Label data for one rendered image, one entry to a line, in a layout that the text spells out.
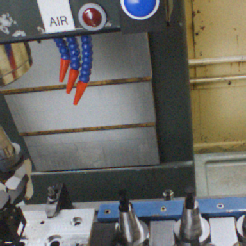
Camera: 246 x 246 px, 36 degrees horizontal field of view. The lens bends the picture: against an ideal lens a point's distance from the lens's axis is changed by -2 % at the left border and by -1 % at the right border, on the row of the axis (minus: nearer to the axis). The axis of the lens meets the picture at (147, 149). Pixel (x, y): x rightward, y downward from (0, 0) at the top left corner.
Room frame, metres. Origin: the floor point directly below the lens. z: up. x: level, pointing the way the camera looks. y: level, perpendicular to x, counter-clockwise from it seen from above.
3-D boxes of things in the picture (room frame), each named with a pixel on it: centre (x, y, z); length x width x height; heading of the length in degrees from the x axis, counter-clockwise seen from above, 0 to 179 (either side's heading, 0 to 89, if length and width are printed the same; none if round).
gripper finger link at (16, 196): (0.47, 0.24, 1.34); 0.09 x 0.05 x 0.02; 159
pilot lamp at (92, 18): (0.37, 0.03, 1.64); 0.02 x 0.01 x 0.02; 82
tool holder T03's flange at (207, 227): (0.44, -0.06, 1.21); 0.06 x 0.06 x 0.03
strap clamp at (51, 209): (0.81, 0.29, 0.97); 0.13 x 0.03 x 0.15; 172
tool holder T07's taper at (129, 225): (0.45, 0.05, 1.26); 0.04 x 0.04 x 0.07
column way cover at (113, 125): (1.05, 0.19, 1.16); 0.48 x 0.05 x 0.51; 82
